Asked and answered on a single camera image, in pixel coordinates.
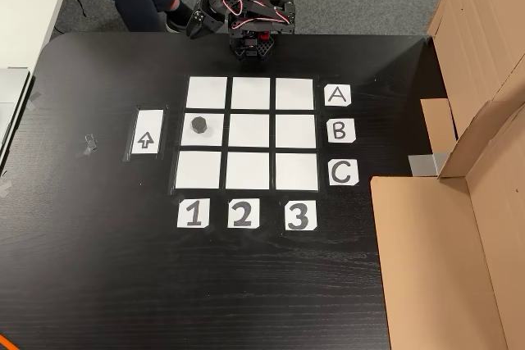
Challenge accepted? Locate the white paper grid square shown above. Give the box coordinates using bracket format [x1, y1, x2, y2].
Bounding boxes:
[180, 113, 225, 148]
[274, 152, 320, 192]
[275, 114, 317, 149]
[186, 76, 228, 109]
[175, 151, 222, 190]
[227, 113, 271, 148]
[275, 77, 315, 111]
[225, 152, 271, 191]
[231, 76, 272, 110]

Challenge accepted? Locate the white arrow paper sheet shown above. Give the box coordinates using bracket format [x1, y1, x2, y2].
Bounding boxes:
[130, 109, 165, 156]

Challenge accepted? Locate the paper sheet letter A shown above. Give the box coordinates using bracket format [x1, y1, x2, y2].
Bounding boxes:
[324, 84, 352, 107]

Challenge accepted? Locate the white desk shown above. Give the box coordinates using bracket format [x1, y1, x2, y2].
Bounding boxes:
[0, 0, 79, 170]

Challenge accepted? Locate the paper sheet letter B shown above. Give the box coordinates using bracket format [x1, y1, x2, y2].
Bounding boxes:
[326, 118, 356, 144]

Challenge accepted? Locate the paper sheet number 1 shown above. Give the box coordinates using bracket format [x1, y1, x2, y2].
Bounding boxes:
[176, 198, 211, 229]

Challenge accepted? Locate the paper sheet number 3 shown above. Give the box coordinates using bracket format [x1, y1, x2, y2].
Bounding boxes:
[285, 200, 317, 232]

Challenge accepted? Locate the paper sheet letter C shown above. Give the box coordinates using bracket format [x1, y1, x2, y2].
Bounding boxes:
[327, 160, 360, 187]

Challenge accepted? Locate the paper sheet number 2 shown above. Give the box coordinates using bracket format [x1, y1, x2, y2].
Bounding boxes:
[227, 198, 261, 230]

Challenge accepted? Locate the grey tape strip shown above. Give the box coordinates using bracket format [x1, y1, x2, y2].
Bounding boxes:
[408, 152, 450, 178]

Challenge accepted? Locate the brown cardboard sheet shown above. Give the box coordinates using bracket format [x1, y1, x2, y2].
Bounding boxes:
[370, 100, 525, 350]
[420, 0, 525, 154]

